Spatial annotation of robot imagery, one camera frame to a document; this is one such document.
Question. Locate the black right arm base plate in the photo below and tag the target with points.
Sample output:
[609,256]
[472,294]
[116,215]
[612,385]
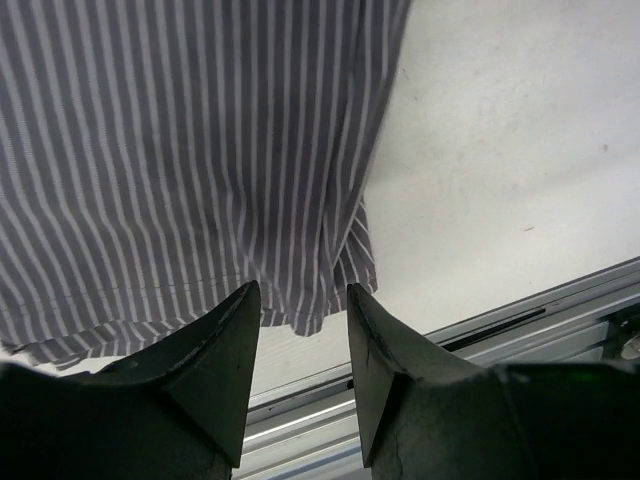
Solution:
[622,342]

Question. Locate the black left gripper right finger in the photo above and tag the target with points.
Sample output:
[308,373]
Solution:
[419,406]

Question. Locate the aluminium frame rail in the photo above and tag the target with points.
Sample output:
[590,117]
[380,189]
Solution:
[307,428]

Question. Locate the grey striped underwear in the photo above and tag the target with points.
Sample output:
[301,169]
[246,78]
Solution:
[157,155]

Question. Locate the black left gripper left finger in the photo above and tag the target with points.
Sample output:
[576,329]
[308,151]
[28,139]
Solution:
[179,403]

